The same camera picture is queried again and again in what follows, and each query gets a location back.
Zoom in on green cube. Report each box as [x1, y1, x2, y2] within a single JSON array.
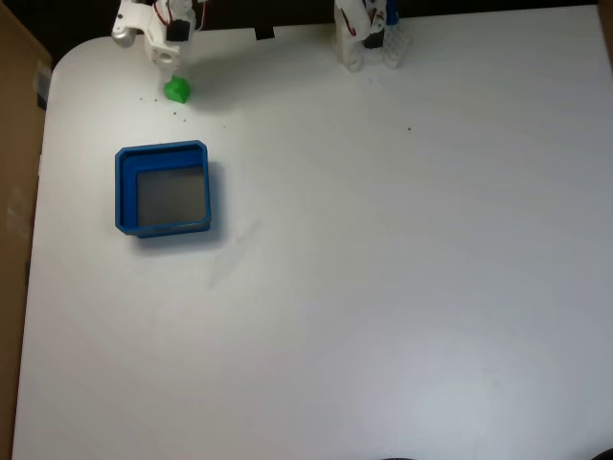
[[163, 75, 192, 104]]

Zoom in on brown cardboard box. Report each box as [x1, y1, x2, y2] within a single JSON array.
[[0, 4, 53, 460]]

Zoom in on blue square box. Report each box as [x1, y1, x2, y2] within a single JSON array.
[[114, 139, 213, 240]]

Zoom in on white perforated base plate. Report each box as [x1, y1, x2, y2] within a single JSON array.
[[380, 23, 414, 70]]

